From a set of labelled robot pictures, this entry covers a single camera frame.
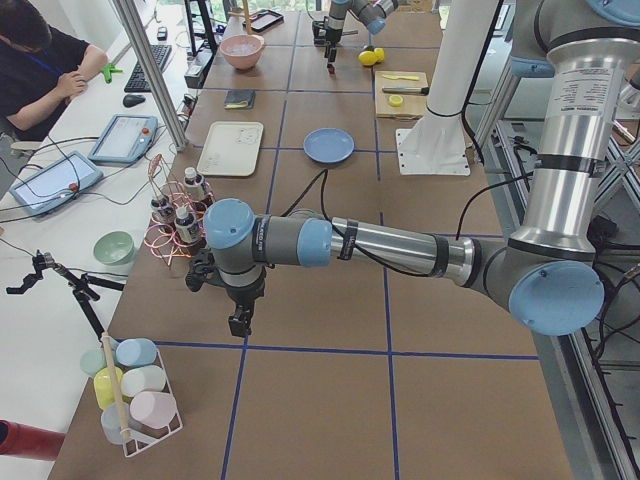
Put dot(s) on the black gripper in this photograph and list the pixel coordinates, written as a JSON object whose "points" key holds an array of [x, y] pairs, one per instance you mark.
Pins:
{"points": [[243, 294], [332, 36]]}

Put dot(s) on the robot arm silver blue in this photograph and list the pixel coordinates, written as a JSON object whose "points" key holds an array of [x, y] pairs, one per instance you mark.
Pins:
{"points": [[543, 274], [372, 15]]}

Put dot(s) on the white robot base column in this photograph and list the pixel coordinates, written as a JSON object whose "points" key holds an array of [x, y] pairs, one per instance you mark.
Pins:
{"points": [[436, 144]]}

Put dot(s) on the blue ceramic plate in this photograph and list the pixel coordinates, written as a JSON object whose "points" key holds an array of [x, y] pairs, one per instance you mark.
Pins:
{"points": [[328, 145]]}

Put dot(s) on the yellow lemon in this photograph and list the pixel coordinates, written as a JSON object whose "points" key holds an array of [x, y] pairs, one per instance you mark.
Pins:
{"points": [[368, 58], [379, 54]]}

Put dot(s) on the wooden cutting board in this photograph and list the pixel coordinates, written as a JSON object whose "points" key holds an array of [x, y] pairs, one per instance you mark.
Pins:
{"points": [[414, 106]]}

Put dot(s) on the half lemon slice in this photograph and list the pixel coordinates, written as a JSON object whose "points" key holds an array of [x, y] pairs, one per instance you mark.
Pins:
{"points": [[395, 100]]}

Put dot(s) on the yellow plastic knife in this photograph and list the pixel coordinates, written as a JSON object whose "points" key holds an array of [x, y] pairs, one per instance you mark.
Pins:
{"points": [[401, 77]]}

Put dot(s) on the pink bowl with ice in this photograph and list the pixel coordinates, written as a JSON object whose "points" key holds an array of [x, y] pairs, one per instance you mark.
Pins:
{"points": [[242, 51]]}

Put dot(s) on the dark grey folded cloth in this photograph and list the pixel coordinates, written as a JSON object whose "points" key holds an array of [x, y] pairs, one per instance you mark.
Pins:
{"points": [[239, 99]]}

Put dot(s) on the white plastic cup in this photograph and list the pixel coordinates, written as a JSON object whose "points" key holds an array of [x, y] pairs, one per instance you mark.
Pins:
{"points": [[146, 378]]}

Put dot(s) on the blue plastic cup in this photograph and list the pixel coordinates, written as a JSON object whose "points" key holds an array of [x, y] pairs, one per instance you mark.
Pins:
{"points": [[136, 352]]}

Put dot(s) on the dark drink bottle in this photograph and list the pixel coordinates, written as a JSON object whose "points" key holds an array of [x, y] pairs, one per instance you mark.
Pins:
{"points": [[163, 211], [187, 226], [194, 184]]}

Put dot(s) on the pink plastic cup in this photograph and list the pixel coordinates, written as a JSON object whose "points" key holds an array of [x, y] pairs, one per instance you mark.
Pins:
{"points": [[153, 409]]}

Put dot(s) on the cream rectangular tray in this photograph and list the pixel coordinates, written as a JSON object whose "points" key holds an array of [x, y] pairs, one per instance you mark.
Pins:
{"points": [[231, 149]]}

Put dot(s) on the green ceramic bowl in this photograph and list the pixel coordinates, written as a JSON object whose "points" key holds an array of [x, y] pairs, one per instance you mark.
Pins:
{"points": [[114, 248]]}

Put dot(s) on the yellow plastic cup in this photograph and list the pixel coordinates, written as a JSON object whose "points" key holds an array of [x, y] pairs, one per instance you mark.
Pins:
{"points": [[103, 388]]}

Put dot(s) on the black computer mouse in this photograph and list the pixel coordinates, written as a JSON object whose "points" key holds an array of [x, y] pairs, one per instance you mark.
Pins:
{"points": [[131, 99]]}

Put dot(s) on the blue teach pendant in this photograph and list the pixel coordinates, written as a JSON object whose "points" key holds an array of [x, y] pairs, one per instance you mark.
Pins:
{"points": [[56, 184], [125, 139]]}

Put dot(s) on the red cylinder bottle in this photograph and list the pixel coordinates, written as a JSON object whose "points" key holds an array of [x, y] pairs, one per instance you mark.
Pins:
{"points": [[25, 441]]}

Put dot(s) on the seated person black shirt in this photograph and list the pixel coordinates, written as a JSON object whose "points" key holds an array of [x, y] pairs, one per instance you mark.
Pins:
{"points": [[42, 70]]}

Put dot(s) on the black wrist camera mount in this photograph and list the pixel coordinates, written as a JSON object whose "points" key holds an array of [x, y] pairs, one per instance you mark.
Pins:
{"points": [[202, 269]]}

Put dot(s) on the black handled knife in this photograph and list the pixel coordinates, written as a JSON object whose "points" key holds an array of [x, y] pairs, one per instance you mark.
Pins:
{"points": [[422, 91]]}

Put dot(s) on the copper wire bottle rack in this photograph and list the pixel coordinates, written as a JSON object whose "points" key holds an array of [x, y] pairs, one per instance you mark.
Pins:
{"points": [[163, 240]]}

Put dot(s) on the white wire cup rack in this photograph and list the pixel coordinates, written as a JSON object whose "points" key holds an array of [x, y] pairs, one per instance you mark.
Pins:
{"points": [[117, 424]]}

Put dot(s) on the aluminium frame post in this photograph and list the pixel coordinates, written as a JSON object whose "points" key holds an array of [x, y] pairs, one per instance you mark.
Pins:
{"points": [[136, 33]]}

